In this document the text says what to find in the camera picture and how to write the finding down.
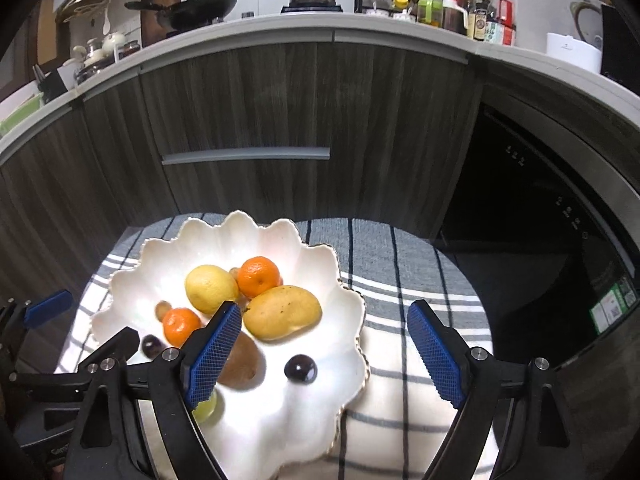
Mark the dark red cherry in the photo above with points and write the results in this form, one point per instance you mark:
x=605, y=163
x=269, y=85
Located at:
x=300, y=367
x=151, y=346

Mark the white checked cloth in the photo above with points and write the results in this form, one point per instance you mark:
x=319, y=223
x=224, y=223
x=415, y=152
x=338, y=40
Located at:
x=410, y=270

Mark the yellow mango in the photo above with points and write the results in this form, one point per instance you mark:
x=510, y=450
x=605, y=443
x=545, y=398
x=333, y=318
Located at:
x=282, y=312

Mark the black countertop appliance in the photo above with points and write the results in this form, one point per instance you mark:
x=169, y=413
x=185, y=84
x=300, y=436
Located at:
x=617, y=45

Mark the orange mandarin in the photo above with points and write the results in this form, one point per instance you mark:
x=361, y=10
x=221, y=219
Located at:
x=180, y=326
x=258, y=276

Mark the small tan longan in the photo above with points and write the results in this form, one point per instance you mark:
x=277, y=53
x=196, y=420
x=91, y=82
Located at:
x=163, y=310
x=234, y=273

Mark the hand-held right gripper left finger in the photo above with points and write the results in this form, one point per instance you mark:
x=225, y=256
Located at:
x=210, y=355

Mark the clear glass jar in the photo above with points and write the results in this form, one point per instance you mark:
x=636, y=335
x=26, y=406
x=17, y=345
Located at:
x=93, y=55

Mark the white scalloped ceramic bowl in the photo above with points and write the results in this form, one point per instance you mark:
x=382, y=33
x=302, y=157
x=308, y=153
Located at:
x=300, y=410

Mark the green label sticker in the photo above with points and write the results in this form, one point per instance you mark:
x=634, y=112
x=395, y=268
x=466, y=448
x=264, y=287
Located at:
x=612, y=307

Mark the black wok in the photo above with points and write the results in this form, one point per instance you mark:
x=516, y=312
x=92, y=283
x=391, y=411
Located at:
x=200, y=7

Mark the wooden wall rack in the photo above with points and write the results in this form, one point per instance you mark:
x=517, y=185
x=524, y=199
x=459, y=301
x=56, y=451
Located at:
x=85, y=2

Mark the black knife block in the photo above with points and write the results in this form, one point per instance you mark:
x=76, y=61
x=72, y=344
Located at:
x=52, y=85

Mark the white round appliance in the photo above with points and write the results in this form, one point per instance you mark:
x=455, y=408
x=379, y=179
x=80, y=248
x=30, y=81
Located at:
x=572, y=55

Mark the white condiment pot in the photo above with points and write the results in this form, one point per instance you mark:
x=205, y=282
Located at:
x=402, y=16

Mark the yellow lemon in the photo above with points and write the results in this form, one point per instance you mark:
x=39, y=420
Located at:
x=210, y=287

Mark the green tray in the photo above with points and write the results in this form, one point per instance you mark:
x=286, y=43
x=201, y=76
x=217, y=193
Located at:
x=20, y=117

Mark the red-labelled bottle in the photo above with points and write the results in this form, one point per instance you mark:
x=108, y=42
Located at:
x=505, y=10

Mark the yellow-lidded jar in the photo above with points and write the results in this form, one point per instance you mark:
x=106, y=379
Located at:
x=401, y=2

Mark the gas stove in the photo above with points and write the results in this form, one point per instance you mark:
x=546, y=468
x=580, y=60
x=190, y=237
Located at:
x=310, y=9

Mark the green apple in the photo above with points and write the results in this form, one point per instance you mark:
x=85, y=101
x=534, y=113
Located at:
x=207, y=407

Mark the green plastic container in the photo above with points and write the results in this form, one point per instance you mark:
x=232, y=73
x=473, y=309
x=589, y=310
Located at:
x=430, y=12

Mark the white spatula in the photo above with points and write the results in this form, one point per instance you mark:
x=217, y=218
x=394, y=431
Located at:
x=106, y=25

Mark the dark sauce bottle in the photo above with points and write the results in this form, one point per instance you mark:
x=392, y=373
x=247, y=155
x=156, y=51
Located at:
x=480, y=22

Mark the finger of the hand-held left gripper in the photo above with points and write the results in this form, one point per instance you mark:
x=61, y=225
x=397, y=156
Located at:
x=47, y=307
x=120, y=342

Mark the brown kiwi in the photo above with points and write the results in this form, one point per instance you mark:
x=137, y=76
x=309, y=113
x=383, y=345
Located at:
x=245, y=362

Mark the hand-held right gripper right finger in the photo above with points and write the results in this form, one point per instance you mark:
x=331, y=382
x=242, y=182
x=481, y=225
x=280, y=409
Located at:
x=435, y=350

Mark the black built-in dishwasher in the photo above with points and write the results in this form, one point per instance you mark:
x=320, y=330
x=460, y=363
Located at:
x=525, y=260

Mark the dark jar with white lid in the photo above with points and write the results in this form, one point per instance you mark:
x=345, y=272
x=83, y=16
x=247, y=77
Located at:
x=454, y=20

